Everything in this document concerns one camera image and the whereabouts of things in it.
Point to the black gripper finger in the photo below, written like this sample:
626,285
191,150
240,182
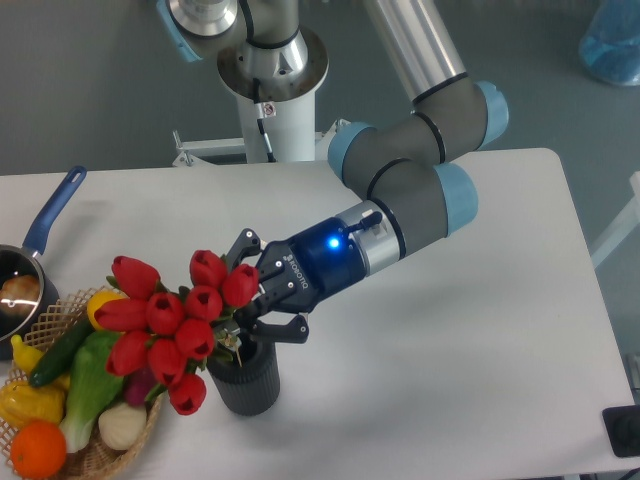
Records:
247,244
296,331

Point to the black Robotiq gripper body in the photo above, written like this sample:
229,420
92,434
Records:
305,269

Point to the red tulip bouquet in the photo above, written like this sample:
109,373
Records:
175,333

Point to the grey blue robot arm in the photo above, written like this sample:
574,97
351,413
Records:
411,192

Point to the dark grey ribbed vase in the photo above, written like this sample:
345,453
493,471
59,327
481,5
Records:
250,385

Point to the yellow squash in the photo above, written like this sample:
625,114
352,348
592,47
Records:
106,304

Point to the purple red radish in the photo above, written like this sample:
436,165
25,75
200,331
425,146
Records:
138,387

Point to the white garlic bulb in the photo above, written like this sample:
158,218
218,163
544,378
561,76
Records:
121,425

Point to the green bok choy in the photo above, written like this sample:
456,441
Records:
92,389

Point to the dark green cucumber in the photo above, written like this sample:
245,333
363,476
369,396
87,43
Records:
58,359

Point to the brown bread in pan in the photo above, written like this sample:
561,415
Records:
20,291

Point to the small yellow banana pepper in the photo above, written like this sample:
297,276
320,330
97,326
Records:
25,357

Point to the yellow bell pepper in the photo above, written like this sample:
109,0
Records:
22,404

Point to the orange fruit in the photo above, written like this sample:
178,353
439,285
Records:
38,451

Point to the black device at edge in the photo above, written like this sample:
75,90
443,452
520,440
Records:
622,426

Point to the blue plastic bag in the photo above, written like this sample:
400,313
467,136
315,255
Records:
609,49

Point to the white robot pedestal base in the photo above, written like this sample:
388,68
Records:
275,93

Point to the blue handled saucepan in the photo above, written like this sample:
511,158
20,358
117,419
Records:
24,260

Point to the white frame bar right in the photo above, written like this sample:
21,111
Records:
619,228

